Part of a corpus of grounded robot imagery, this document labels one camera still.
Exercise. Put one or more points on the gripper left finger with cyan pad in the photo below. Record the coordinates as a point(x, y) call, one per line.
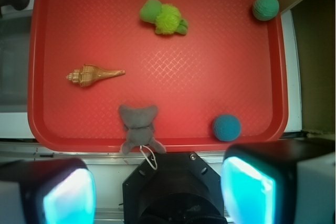
point(49, 191)

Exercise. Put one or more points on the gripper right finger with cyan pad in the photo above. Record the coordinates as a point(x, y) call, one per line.
point(286, 181)

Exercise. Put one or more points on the blue textured ball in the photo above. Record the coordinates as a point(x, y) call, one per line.
point(227, 127)

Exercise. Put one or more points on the grey plush mouse toy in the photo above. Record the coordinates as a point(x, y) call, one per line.
point(138, 123)

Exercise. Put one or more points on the brown spiral seashell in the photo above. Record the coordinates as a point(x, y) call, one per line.
point(87, 75)

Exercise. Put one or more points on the red plastic tray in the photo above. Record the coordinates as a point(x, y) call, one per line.
point(227, 63)

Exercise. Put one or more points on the green textured ball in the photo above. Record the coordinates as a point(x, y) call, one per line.
point(265, 10)

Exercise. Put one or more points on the green plush turtle toy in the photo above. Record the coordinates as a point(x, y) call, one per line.
point(166, 18)

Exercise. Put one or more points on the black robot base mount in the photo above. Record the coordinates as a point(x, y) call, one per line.
point(183, 189)

